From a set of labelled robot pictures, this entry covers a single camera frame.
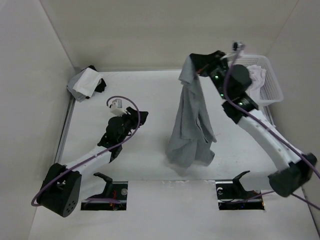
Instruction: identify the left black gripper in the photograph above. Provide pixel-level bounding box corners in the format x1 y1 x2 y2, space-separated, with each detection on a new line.
117 107 148 144

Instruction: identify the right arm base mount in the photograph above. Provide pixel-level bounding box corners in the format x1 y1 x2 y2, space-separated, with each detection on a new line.
215 170 265 211

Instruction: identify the folded grey tank top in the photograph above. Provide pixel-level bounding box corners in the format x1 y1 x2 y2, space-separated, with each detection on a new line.
66 72 86 102

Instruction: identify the grey tank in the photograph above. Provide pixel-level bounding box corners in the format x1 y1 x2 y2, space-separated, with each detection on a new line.
165 57 217 169
66 72 86 102

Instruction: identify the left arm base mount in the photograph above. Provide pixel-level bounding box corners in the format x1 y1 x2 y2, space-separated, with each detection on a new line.
80 172 129 211

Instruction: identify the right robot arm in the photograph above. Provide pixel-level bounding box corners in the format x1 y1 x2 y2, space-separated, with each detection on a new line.
190 50 319 198

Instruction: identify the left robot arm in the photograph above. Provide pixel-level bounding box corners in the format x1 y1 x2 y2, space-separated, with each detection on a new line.
35 107 149 218

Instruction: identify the white plastic basket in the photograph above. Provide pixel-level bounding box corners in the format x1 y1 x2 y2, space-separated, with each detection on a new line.
236 54 284 106

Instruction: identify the white tank top in basket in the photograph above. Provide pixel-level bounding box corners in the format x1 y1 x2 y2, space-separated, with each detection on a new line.
246 65 267 101

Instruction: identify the folded white tank top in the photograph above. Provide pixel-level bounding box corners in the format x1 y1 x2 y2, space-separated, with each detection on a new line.
73 68 103 98

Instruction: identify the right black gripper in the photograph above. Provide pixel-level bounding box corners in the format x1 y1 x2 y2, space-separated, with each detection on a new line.
190 50 230 100

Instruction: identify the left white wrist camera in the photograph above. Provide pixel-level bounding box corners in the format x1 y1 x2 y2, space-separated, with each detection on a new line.
109 98 127 117

